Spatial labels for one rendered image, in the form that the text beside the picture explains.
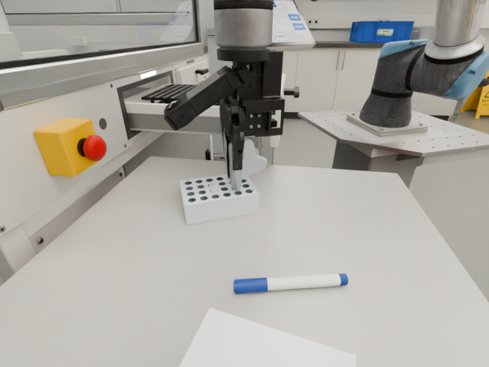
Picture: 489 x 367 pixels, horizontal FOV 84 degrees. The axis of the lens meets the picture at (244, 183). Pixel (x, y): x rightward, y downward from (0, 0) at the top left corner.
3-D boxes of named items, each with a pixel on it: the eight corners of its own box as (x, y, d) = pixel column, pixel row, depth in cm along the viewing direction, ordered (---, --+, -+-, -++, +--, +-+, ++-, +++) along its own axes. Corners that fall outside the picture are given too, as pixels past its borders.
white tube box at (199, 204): (245, 188, 54) (245, 171, 52) (259, 212, 47) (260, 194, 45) (181, 198, 51) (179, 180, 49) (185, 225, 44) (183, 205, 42)
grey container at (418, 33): (439, 41, 349) (444, 26, 341) (453, 42, 323) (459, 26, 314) (407, 41, 352) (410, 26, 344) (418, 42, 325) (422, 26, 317)
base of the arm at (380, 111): (381, 109, 97) (389, 80, 92) (420, 123, 85) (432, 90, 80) (348, 116, 92) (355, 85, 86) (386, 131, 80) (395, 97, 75)
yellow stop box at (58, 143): (107, 159, 47) (96, 118, 43) (78, 178, 41) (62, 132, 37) (80, 157, 48) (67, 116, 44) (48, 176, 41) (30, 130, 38)
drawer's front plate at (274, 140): (283, 112, 82) (286, 73, 76) (278, 148, 57) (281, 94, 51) (277, 111, 82) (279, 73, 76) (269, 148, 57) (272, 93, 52)
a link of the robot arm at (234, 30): (219, 8, 30) (208, 12, 37) (221, 53, 33) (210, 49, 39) (282, 9, 32) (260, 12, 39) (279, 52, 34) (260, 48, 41)
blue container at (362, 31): (396, 41, 351) (400, 22, 340) (410, 43, 315) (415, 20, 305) (348, 41, 355) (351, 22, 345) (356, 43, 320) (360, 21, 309)
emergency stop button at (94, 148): (111, 155, 44) (105, 131, 42) (96, 165, 41) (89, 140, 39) (94, 154, 45) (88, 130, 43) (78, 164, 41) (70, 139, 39)
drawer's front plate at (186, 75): (209, 89, 113) (207, 60, 108) (184, 105, 88) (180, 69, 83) (204, 89, 113) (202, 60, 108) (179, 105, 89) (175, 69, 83)
